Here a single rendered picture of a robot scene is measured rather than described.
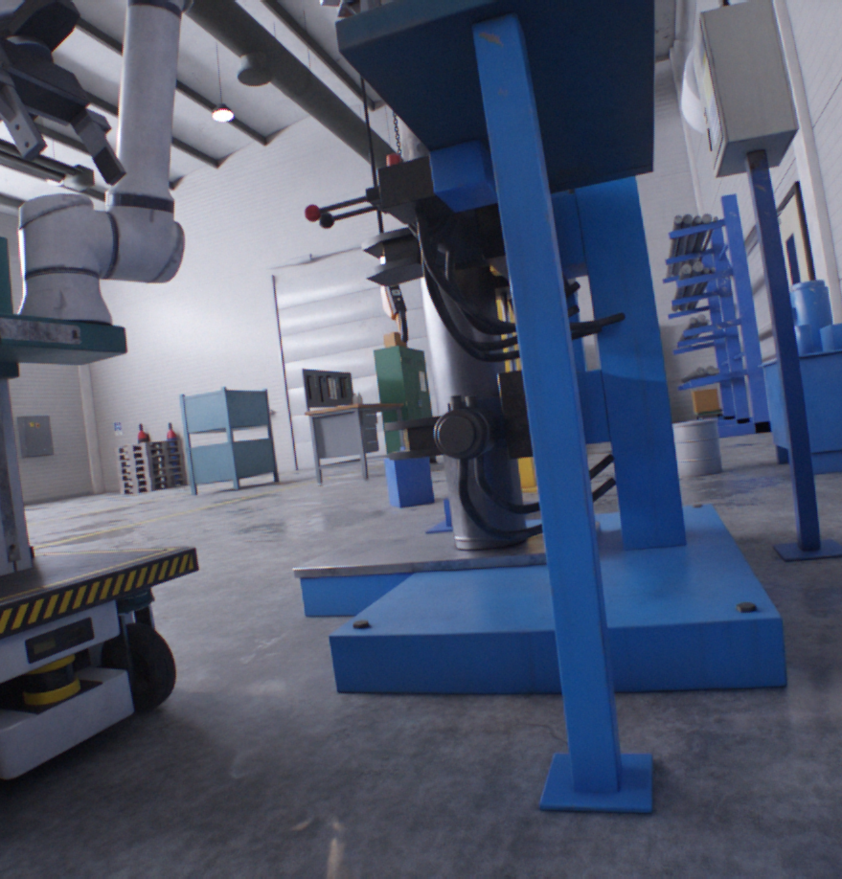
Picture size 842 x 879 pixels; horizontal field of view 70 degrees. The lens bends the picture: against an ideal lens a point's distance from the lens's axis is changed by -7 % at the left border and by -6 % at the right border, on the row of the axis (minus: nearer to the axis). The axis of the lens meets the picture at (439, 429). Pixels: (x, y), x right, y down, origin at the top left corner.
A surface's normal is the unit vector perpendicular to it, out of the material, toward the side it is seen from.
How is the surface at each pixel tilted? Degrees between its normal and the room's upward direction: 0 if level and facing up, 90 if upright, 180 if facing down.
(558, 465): 90
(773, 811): 0
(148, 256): 121
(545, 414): 90
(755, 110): 90
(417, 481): 90
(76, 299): 68
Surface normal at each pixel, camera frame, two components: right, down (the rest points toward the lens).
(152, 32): 0.40, 0.22
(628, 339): -0.31, 0.04
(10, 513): 0.92, -0.12
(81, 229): 0.76, -0.11
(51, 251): 0.27, -0.03
